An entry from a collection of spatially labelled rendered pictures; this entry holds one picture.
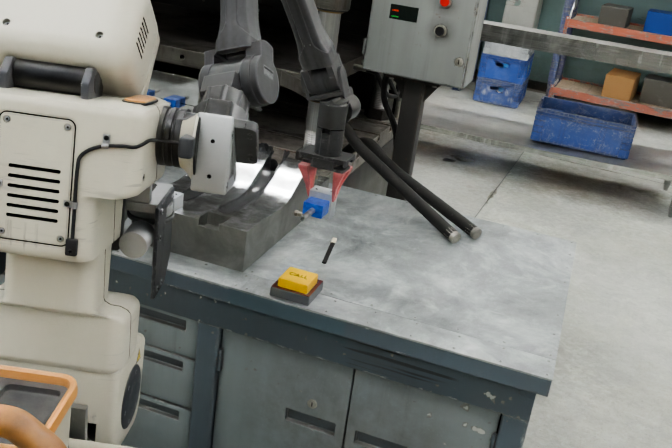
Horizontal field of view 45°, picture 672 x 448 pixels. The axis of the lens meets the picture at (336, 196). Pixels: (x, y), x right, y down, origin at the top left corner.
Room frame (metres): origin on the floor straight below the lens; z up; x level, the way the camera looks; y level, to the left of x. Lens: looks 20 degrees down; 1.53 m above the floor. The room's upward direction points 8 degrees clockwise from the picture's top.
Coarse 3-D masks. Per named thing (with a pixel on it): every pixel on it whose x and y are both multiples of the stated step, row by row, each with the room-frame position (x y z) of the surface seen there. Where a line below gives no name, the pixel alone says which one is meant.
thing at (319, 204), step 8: (312, 192) 1.56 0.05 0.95; (320, 192) 1.56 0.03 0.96; (328, 192) 1.56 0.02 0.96; (312, 200) 1.54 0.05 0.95; (320, 200) 1.54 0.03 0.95; (328, 200) 1.55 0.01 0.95; (304, 208) 1.52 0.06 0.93; (312, 208) 1.51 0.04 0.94; (320, 208) 1.51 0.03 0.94; (328, 208) 1.55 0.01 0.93; (304, 216) 1.46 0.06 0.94; (312, 216) 1.52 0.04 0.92; (320, 216) 1.51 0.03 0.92; (328, 216) 1.55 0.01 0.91
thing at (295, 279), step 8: (288, 272) 1.41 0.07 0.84; (296, 272) 1.42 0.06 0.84; (304, 272) 1.42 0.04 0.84; (280, 280) 1.39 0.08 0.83; (288, 280) 1.38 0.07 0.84; (296, 280) 1.39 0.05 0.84; (304, 280) 1.39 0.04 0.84; (312, 280) 1.40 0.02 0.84; (288, 288) 1.38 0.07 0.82; (296, 288) 1.38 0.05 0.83; (304, 288) 1.37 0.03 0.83
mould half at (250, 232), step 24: (240, 168) 1.76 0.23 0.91; (288, 168) 1.77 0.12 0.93; (240, 192) 1.69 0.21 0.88; (264, 192) 1.69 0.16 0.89; (288, 192) 1.69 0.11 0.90; (192, 216) 1.50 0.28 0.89; (240, 216) 1.53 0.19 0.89; (264, 216) 1.56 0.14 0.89; (288, 216) 1.68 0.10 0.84; (192, 240) 1.49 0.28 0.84; (216, 240) 1.48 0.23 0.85; (240, 240) 1.46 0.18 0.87; (264, 240) 1.56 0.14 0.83; (216, 264) 1.48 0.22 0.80; (240, 264) 1.46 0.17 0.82
